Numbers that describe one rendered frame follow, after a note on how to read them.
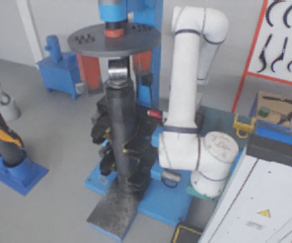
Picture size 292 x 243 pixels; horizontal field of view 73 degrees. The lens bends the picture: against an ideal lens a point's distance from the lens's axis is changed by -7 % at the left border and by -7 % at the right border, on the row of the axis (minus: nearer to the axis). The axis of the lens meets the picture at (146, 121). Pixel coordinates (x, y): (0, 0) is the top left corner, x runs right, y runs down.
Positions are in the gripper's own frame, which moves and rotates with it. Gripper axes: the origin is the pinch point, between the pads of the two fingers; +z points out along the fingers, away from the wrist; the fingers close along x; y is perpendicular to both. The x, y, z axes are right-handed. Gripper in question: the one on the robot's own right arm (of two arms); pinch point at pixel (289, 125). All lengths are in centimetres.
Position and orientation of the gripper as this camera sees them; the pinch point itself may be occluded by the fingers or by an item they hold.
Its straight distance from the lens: 157.4
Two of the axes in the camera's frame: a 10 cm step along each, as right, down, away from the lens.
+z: 0.0, 4.2, 9.1
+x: 9.6, 2.5, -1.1
